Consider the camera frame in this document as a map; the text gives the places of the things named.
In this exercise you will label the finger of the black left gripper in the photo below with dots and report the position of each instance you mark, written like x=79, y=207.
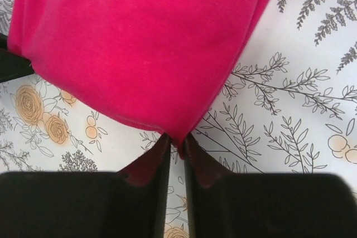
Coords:
x=12, y=66

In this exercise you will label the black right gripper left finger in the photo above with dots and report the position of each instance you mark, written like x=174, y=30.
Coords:
x=127, y=203

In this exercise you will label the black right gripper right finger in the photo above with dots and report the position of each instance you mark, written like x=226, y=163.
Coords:
x=221, y=203

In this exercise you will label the pink t shirt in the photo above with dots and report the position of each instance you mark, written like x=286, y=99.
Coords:
x=156, y=65

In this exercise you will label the floral patterned table mat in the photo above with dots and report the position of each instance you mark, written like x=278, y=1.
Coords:
x=287, y=106

